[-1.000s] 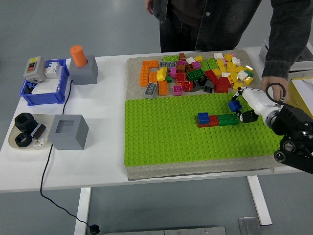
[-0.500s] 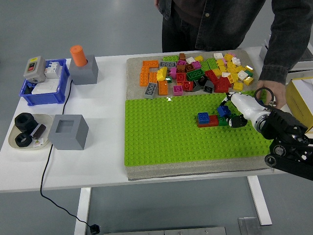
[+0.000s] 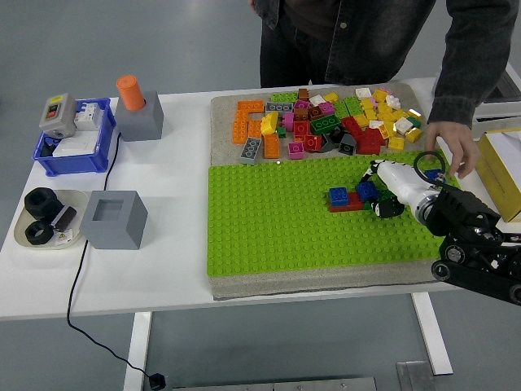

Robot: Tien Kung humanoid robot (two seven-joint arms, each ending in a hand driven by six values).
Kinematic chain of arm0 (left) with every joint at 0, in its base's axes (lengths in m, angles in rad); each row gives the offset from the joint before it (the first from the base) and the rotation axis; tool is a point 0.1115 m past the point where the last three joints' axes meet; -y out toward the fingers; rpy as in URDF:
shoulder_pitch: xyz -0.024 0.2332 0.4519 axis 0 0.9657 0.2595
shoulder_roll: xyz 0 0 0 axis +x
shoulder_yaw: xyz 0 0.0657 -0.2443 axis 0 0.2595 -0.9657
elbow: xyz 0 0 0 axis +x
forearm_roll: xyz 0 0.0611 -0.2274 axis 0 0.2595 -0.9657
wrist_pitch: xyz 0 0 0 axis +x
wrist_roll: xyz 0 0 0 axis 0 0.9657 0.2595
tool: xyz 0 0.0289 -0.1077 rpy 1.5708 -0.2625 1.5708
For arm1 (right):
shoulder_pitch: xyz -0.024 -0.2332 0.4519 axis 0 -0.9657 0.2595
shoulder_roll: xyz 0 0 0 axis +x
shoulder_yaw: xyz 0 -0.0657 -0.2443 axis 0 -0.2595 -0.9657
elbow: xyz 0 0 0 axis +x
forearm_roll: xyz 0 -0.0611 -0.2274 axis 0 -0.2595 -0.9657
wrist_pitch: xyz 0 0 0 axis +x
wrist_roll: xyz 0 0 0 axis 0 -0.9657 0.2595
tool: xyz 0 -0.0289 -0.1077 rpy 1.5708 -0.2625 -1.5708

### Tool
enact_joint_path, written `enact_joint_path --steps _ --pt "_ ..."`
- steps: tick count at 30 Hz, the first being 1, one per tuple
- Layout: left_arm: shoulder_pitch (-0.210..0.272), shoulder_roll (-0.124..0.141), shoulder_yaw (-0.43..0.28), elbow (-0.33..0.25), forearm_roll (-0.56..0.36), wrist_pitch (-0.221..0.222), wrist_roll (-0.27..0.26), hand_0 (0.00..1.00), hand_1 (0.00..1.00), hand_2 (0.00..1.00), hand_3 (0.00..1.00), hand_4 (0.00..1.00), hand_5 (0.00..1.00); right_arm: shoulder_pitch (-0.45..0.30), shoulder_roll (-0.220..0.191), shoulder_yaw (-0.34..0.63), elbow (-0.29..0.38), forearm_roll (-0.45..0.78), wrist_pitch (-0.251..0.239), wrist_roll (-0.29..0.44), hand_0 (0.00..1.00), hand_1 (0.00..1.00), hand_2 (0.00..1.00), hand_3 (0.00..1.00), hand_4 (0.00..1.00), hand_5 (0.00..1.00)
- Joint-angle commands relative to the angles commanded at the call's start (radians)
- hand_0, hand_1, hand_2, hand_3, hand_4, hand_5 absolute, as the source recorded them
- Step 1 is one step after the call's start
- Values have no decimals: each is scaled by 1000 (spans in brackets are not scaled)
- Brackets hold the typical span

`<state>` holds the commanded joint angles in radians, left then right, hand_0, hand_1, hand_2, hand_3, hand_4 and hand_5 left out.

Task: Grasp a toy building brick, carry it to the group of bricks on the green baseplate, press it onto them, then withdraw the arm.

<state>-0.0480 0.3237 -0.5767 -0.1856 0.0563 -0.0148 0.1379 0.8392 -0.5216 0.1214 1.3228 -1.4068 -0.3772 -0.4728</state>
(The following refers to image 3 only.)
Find grey block with round hole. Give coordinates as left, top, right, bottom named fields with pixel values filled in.
left=115, top=91, right=164, bottom=143

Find large black nut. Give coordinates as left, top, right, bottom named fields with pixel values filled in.
left=24, top=187, right=62, bottom=217

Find grey push-button switch box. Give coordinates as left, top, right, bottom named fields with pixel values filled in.
left=38, top=93, right=78, bottom=138

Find beige tray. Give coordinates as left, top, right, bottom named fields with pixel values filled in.
left=14, top=189, right=90, bottom=249

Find small black device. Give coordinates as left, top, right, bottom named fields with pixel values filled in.
left=39, top=136, right=62, bottom=158

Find white table leg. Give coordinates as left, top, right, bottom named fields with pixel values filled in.
left=123, top=311, right=154, bottom=391
left=409, top=292, right=454, bottom=376

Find lime green baseplate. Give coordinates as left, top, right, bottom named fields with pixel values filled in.
left=206, top=149, right=465, bottom=278

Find grey metal floor plate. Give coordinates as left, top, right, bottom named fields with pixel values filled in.
left=396, top=360, right=433, bottom=391

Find person's left hand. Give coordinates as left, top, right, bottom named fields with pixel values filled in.
left=422, top=120, right=482, bottom=180

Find black power cable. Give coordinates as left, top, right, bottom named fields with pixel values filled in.
left=66, top=130, right=152, bottom=378

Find dark brown cylindrical part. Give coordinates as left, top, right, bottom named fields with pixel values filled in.
left=50, top=205, right=78, bottom=231

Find orange cylinder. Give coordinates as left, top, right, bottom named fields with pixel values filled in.
left=116, top=75, right=147, bottom=112

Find dark green long toy brick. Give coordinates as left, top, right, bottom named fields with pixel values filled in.
left=309, top=114, right=342, bottom=135
left=363, top=187, right=402, bottom=212

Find small black nut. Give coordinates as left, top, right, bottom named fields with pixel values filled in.
left=24, top=221, right=55, bottom=246

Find red large toy brick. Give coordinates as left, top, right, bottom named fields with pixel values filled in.
left=355, top=128, right=387, bottom=156

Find blue plastic bin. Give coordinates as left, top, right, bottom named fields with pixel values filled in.
left=32, top=97, right=112, bottom=177

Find black shiny sloped toy brick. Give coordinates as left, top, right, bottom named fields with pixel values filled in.
left=338, top=133, right=357, bottom=156

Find white circuit breaker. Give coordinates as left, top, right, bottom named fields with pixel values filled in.
left=74, top=101, right=101, bottom=131

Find white electrical enclosure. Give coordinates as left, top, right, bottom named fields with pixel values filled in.
left=471, top=60, right=521, bottom=134

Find yellow cardboard box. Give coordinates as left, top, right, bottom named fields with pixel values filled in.
left=474, top=129, right=521, bottom=223

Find grey foam mat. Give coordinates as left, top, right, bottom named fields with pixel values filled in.
left=209, top=82, right=492, bottom=302

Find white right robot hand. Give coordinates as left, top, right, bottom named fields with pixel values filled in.
left=360, top=160, right=439, bottom=221

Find person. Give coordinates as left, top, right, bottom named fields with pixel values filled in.
left=247, top=0, right=521, bottom=180

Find white switch plate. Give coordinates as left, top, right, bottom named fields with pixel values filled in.
left=52, top=134, right=99, bottom=158

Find red long toy brick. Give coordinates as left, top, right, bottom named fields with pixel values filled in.
left=340, top=116, right=366, bottom=142
left=328, top=193, right=367, bottom=213

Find grey metal base panel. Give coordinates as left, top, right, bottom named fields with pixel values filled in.
left=170, top=376, right=379, bottom=391

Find grey block with square hole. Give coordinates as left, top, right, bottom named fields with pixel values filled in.
left=79, top=190, right=148, bottom=250

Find yellow sloped toy brick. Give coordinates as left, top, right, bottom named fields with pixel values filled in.
left=260, top=111, right=280, bottom=137

